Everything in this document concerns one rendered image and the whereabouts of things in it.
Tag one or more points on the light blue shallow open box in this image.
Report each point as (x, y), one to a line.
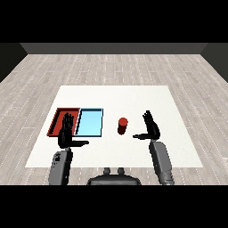
(89, 122)

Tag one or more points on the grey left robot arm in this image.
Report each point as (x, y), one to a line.
(60, 166)

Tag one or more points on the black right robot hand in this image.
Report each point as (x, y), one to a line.
(153, 129)

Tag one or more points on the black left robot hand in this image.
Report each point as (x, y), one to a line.
(66, 136)

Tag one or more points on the small red can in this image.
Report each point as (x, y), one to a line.
(122, 126)

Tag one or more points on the red shallow open box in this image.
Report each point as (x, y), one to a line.
(57, 123)

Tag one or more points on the dark grey robot body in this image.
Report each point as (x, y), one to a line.
(114, 179)

